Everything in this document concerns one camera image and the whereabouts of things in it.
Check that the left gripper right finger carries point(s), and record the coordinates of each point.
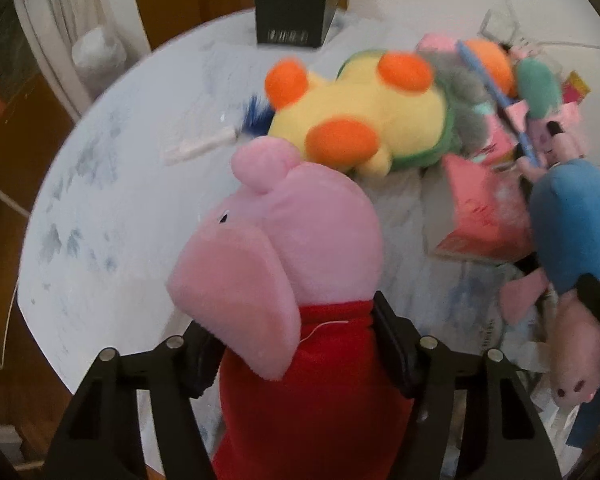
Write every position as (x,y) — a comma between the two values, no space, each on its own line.
(470,413)

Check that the grey plush toy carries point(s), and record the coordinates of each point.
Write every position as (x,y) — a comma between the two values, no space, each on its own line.
(467,97)

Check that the pink pig plush blue shirt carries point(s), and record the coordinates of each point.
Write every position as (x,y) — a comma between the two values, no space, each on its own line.
(564,208)

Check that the yellow duck plush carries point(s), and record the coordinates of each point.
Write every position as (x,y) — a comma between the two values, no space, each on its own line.
(385,111)

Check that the teal pig plush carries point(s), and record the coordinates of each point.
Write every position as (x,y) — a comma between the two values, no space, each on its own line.
(548,116)

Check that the orange plush toy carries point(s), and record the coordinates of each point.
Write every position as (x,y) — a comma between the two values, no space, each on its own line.
(496,61)

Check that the pink pig plush red dress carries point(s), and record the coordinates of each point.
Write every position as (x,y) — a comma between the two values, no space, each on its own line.
(283,272)

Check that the pink tissue pack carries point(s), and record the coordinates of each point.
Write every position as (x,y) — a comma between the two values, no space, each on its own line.
(475,213)

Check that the white blue brush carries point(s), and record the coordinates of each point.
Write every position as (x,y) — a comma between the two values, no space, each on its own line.
(205,142)

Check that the black speaker box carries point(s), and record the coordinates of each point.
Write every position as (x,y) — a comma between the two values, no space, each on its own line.
(295,23)

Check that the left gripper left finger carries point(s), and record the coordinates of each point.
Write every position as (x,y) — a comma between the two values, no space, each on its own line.
(99,435)

